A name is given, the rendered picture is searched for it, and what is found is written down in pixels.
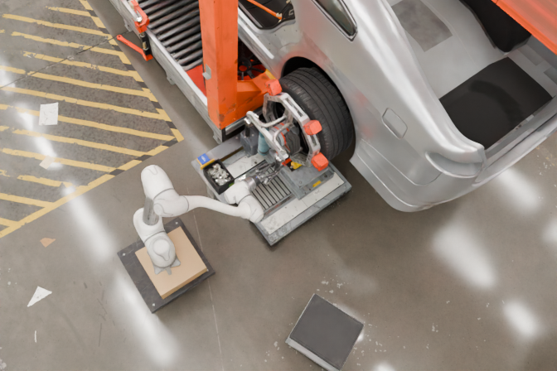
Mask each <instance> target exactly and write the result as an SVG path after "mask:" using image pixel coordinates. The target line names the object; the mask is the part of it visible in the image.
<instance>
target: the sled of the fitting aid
mask: <svg viewBox="0 0 557 371"><path fill-rule="evenodd" d="M263 158H264V159H265V160H266V162H267V163H268V164H271V163H273V162H276V161H275V160H274V159H273V157H272V156H271V155H270V154H267V155H265V156H263ZM328 167H329V166H328ZM334 174H335V173H334V172H333V171H332V170H331V168H330V167H329V168H328V170H327V171H326V172H324V173H323V174H321V175H320V176H319V177H317V178H316V179H314V180H313V181H311V182H309V183H308V184H306V185H305V186H304V187H302V188H301V189H299V188H297V186H296V185H295V184H294V183H293V181H292V180H291V179H290V178H289V176H288V175H287V174H286V173H285V171H284V170H283V169H281V170H280V172H279V174H278V176H279V177H280V178H281V179H282V181H283V182H284V183H285V185H286V186H287V187H288V188H289V189H290V190H291V191H292V192H293V194H294V195H295V196H296V197H297V199H298V200H301V199H302V198H304V197H305V196H307V195H308V194H310V193H311V192H313V191H314V190H316V189H317V188H318V187H320V186H321V185H323V184H324V183H326V182H327V181H329V180H331V179H332V178H333V177H334Z"/></svg>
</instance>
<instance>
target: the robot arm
mask: <svg viewBox="0 0 557 371"><path fill-rule="evenodd" d="M274 166H275V162H273V163H271V164H268V163H266V164H264V165H262V166H261V167H259V168H255V171H256V173H255V174H254V175H252V176H251V177H247V178H245V179H244V180H242V181H241V182H237V183H235V184H234V185H232V186H231V187H230V188H229V189H228V190H227V191H226V192H225V193H224V197H225V200H226V201H227V202H228V203H229V204H234V203H236V204H238V205H239V206H238V207H234V206H230V205H227V204H224V203H221V202H219V201H217V200H213V199H211V198H207V197H205V196H198V195H194V196H186V195H181V196H179V194H178V193H177V192H176V191H175V190H174V188H173V186H172V183H171V181H170V180H169V178H168V176H167V174H166V173H165V171H164V170H163V169H162V168H160V167H159V166H155V165H151V166H147V167H146V168H144V169H143V171H142V173H141V180H142V183H143V189H144V193H145V195H146V199H145V204H144V208H142V209H139V210H137V211H136V213H135V214H134V216H133V223H134V226H135V228H136V230H137V232H138V234H139V236H140V238H141V240H142V241H143V242H144V244H145V246H146V248H147V254H148V255H149V257H150V259H151V262H152V264H153V267H154V273H155V274H156V275H158V274H159V273H160V272H163V271H165V270H166V271H167V273H168V275H172V270H171V267H175V266H180V265H181V262H180V261H179V259H178V257H177V254H176V252H175V247H174V244H173V242H172V241H171V239H170V238H169V237H168V236H167V234H166V232H165V230H164V228H163V224H162V217H173V216H178V215H180V214H184V213H186V212H187V211H189V210H192V209H194V208H196V207H205V208H208V209H211V210H216V211H219V212H221V213H225V214H229V215H233V216H241V217H242V218H244V219H249V220H250V221H252V222H254V223H257V222H259V221H260V220H261V219H262V218H263V217H264V212H263V210H262V208H261V206H260V205H259V203H258V202H257V201H256V199H255V198H254V197H253V196H252V195H251V194H250V192H251V191H252V190H254V189H255V188H256V186H258V185H260V184H261V183H266V185H267V184H268V183H269V182H270V181H271V180H272V179H274V178H275V177H276V176H277V175H278V174H277V173H278V172H279V171H280V170H281V169H282V168H283V167H284V165H282V166H280V167H278V168H277V169H275V171H273V172H271V173H269V174H267V175H265V174H264V173H265V172H266V171H267V170H268V169H269V168H270V167H274ZM265 167H266V168H265ZM264 168H265V169H264ZM262 169H264V170H263V171H261V172H258V171H260V170H262ZM270 176H272V177H270ZM268 177H270V178H269V179H268V180H267V181H266V180H265V179H266V178H268Z"/></svg>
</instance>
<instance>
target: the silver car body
mask: <svg viewBox="0 0 557 371"><path fill-rule="evenodd" d="M238 37H239V38H240V39H241V40H242V41H243V42H244V43H245V45H246V46H247V47H248V48H249V49H250V50H251V51H252V52H253V54H254V55H255V56H256V57H257V58H258V59H259V61H260V62H261V63H262V64H263V65H264V66H265V67H266V69H267V70H268V71H269V72H270V73H271V74H272V75H273V76H274V78H275V79H277V80H279V74H280V70H281V67H282V64H283V63H284V61H285V60H286V59H287V58H289V57H290V56H293V55H301V56H304V57H307V58H308V59H310V60H312V61H314V62H315V63H317V64H318V65H319V66H321V67H322V68H323V69H324V70H325V71H326V72H327V73H328V75H329V76H330V77H331V78H332V80H333V81H334V82H335V84H334V86H336V85H337V87H338V89H339V90H340V91H341V93H342V95H343V97H344V99H345V100H346V103H347V105H348V108H349V109H350V112H351V116H352V119H353V122H354V125H355V130H356V152H355V154H354V157H353V158H352V159H351V160H350V162H351V164H352V165H353V166H354V167H355V168H356V169H357V170H358V171H359V172H360V173H361V174H362V175H363V176H364V178H365V179H366V180H367V181H368V182H369V183H370V184H371V186H372V187H373V188H374V189H375V190H376V191H377V192H378V194H379V195H380V196H381V197H382V198H383V199H384V200H385V201H386V203H388V204H389V205H390V206H391V207H393V208H395V209H396V210H400V211H403V212H415V211H420V210H426V209H428V208H431V207H433V206H435V205H438V204H440V203H443V202H446V201H450V200H454V199H457V198H458V197H461V196H463V195H466V194H468V193H470V192H472V191H474V190H476V189H478V188H480V187H481V186H484V185H485V184H486V183H488V182H489V181H491V180H493V179H494V178H496V177H497V176H499V175H500V174H501V173H503V172H504V171H506V170H507V169H509V168H510V167H511V166H513V165H514V164H516V163H517V162H518V161H519V160H520V159H522V158H523V157H524V156H526V155H527V154H528V153H530V152H531V151H532V150H534V149H535V148H536V147H538V146H539V145H540V144H541V143H542V142H543V141H544V140H546V139H547V138H548V137H550V136H551V135H552V134H553V133H555V132H556V131H557V55H556V54H555V53H554V52H553V51H551V50H550V49H549V48H548V47H547V46H545V45H544V44H543V43H542V42H541V41H539V40H538V39H537V38H536V37H535V36H533V35H532V34H531V33H530V32H528V31H527V30H526V29H525V28H524V27H523V26H522V25H521V24H520V23H518V22H517V21H516V20H515V19H513V18H512V17H511V16H510V15H509V14H507V13H506V12H505V11H504V10H502V9H501V8H500V7H499V6H497V4H496V3H494V2H493V1H492V0H238Z"/></svg>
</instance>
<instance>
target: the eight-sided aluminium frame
mask: <svg viewBox="0 0 557 371"><path fill-rule="evenodd" d="M274 102H280V103H281V104H282V105H283V106H284V107H285V108H286V109H287V110H288V111H289V112H290V113H291V114H292V115H293V117H294V118H295V119H296V120H297V121H298V123H299V125H300V127H301V129H302V131H303V135H304V137H305V139H306V141H307V143H308V146H309V152H308V155H307V156H305V155H303V154H300V153H297V154H296V155H294V156H293V157H291V156H290V159H291V160H292V161H293V162H297V163H299V164H301V165H304V166H306V167H310V166H312V163H311V160H312V158H313V157H314V156H316V155H317V154H318V153H319V151H320V149H321V147H320V143H319V142H318V140H317V137H316V134H314V135H307V134H306V132H305V130H304V128H303V125H305V124H306V123H309V122H310V119H309V117H308V116H307V114H306V113H304V112H303V111H302V110H301V109H300V107H299V106H298V105H297V104H296V103H295V102H294V101H293V99H292V98H291V97H290V95H288V94H287V93H279V94H277V95H275V96H271V95H269V93H267V94H265V95H264V104H263V110H262V112H263V115H264V118H265V120H266V122H267V123H270V122H271V121H270V118H271V120H272V122H273V121H274V120H276V119H275V116H274V114H273V105H274ZM289 104H290V105H291V106H292V107H294V108H295V109H296V110H297V111H298V113H296V111H295V110H294V109H293V108H292V107H291V106H290V105H289ZM298 114H299V115H300V116H301V117H300V116H299V115H298ZM269 117H270V118H269ZM310 136H311V137H310ZM311 138H312V139H311ZM312 142H313V143H312ZM285 145H286V146H287V147H288V149H287V148H286V147H285ZM285 145H283V146H282V148H283V149H284V150H285V149H286V150H287V151H288V153H290V151H289V150H290V149H289V146H288V144H287V143H286V144H285Z"/></svg>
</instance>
